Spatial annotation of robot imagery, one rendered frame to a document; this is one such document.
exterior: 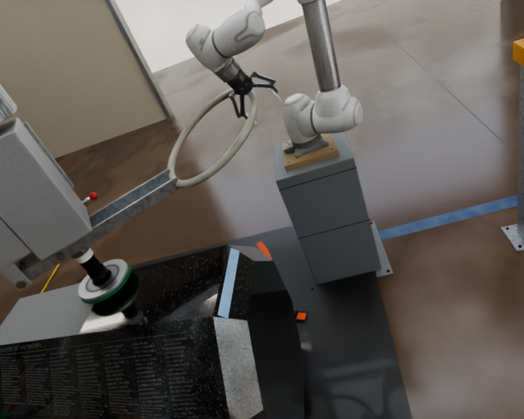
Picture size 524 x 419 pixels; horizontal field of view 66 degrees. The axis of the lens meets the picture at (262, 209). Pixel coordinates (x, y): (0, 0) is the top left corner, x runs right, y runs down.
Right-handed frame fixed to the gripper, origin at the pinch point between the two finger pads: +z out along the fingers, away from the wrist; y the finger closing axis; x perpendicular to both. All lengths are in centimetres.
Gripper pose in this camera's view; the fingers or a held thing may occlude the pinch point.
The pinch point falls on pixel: (266, 110)
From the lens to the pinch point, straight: 165.9
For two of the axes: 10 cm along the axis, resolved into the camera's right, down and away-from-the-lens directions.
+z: 6.3, 5.0, 5.9
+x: 2.8, 5.6, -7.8
